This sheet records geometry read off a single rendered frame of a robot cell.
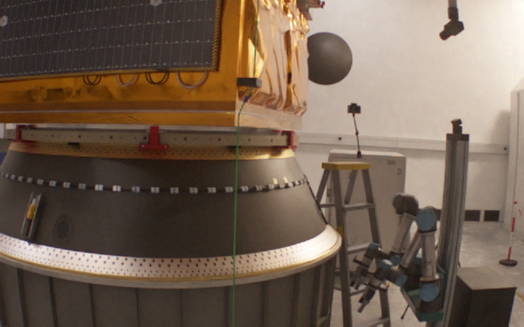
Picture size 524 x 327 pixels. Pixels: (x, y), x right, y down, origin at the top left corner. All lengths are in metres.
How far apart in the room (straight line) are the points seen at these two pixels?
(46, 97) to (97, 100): 0.27
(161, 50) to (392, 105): 8.40
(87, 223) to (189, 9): 0.93
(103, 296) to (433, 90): 8.83
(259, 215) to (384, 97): 7.95
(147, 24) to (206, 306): 1.12
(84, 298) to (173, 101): 0.87
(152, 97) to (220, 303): 0.85
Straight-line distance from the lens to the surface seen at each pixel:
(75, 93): 2.07
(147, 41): 1.88
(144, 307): 2.01
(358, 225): 6.06
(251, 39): 1.88
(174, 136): 2.11
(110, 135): 2.11
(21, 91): 2.25
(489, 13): 10.78
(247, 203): 2.20
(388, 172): 6.00
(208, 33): 1.80
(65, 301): 2.10
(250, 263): 2.09
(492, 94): 10.46
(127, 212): 2.04
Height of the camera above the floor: 1.74
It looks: 3 degrees down
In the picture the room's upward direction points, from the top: 2 degrees clockwise
